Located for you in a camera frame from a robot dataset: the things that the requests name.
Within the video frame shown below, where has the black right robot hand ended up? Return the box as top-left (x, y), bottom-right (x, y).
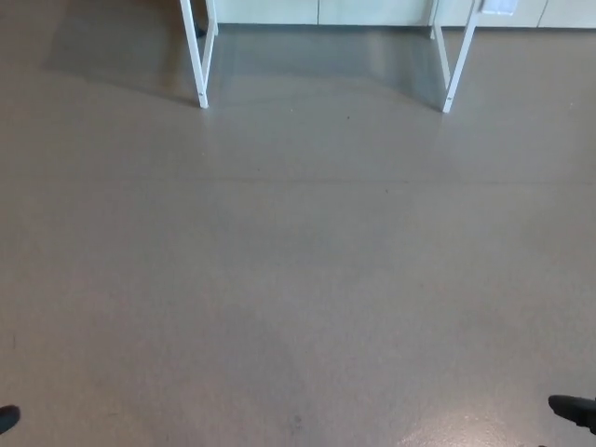
top-left (548, 394), bottom-right (596, 430)

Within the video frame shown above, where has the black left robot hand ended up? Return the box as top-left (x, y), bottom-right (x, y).
top-left (0, 404), bottom-right (22, 435)

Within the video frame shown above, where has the white table leg frame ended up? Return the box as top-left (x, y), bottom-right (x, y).
top-left (429, 0), bottom-right (486, 115)
top-left (179, 0), bottom-right (220, 110)

